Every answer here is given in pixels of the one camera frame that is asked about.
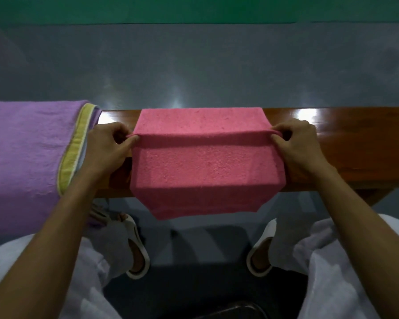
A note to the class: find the person's right hand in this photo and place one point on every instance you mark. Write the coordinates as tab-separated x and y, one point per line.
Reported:
302	151

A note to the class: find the person's left hand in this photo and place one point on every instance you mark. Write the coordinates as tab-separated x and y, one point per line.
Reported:
101	152

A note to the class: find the person's right thumb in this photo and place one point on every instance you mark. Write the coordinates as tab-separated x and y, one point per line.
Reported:
281	146

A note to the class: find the person's left thumb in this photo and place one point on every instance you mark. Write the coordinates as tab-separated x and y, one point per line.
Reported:
128	146

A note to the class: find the pink towel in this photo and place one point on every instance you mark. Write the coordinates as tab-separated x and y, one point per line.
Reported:
206	169

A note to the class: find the person's right forearm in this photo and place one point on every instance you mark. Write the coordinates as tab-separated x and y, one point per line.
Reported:
362	235

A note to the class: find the person's left forearm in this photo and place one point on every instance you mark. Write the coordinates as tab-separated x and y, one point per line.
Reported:
43	249

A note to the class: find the white slipper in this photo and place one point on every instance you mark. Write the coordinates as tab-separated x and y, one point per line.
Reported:
256	252
140	242

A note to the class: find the purple towel with yellow trim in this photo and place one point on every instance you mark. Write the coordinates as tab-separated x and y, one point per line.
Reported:
23	152

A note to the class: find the white trousers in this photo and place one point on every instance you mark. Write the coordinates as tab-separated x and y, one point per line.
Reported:
329	282

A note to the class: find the black chair with metal frame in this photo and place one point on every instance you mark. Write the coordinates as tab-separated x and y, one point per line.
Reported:
232	311

